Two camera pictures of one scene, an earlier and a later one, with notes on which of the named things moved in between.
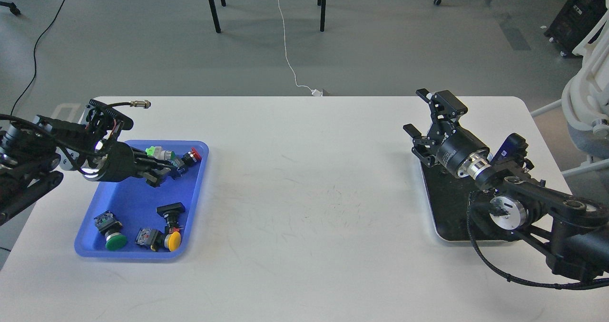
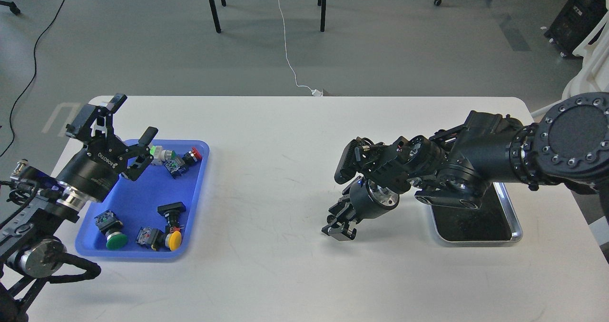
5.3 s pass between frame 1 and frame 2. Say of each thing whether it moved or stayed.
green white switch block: stayed
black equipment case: stayed
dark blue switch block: stayed
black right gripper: moved
